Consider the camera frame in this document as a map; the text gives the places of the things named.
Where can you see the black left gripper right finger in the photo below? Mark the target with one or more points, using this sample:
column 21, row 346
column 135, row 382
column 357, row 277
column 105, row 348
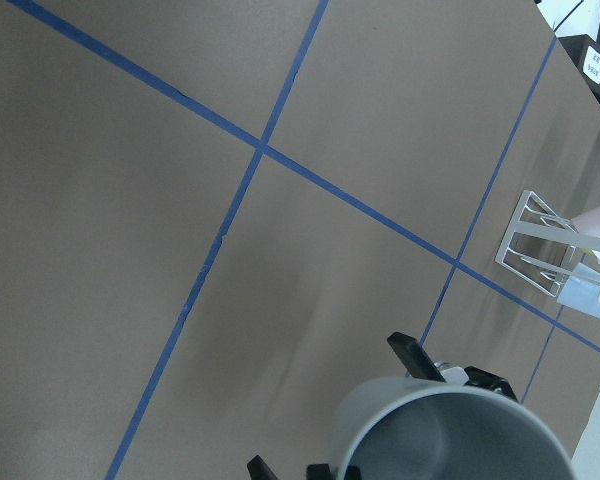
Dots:
column 420, row 366

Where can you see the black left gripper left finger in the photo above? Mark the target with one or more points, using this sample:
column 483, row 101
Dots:
column 301, row 467

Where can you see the black power box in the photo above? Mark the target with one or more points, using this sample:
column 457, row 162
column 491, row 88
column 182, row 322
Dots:
column 585, row 54

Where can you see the white wire cup rack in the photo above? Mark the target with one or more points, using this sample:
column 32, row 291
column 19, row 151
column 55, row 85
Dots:
column 540, row 246

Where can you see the grey plastic cup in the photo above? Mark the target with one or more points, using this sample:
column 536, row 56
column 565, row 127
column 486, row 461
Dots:
column 405, row 428

